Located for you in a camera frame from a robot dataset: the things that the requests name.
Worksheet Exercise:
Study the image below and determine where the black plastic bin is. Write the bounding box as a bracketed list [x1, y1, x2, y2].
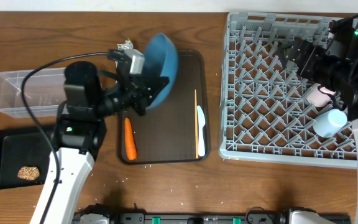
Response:
[0, 126, 50, 190]

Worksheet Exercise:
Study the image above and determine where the light blue plastic spoon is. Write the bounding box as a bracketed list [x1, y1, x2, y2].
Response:
[197, 105, 206, 157]

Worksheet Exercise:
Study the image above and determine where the grey dishwasher rack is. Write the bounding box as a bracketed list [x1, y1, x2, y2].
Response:
[219, 12, 358, 169]

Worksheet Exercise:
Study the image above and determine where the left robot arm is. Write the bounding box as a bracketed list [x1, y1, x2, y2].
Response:
[31, 60, 178, 223]

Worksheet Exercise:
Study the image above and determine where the dark blue plate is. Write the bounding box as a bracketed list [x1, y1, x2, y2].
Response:
[142, 33, 179, 109]

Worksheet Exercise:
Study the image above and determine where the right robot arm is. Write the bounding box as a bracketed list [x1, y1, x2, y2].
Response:
[278, 17, 358, 223]

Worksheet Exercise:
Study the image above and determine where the pink cup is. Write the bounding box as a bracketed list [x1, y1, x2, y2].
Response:
[306, 83, 336, 108]

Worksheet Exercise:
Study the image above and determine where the light blue cup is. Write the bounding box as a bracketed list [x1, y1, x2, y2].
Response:
[313, 109, 347, 138]

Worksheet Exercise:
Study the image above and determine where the clear plastic bin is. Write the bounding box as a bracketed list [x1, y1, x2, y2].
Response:
[0, 68, 66, 119]

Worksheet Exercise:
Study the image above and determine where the wooden chopstick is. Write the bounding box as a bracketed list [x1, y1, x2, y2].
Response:
[194, 89, 199, 159]

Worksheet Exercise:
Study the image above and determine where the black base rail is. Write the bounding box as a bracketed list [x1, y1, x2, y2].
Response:
[71, 213, 278, 224]

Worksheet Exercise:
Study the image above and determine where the dark brown serving tray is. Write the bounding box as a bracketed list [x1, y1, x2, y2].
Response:
[117, 50, 208, 165]

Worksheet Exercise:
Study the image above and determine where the brown food scrap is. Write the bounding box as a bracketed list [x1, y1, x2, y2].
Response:
[17, 166, 40, 180]

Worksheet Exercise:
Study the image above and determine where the orange carrot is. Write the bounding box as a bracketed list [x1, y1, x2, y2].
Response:
[124, 118, 137, 161]

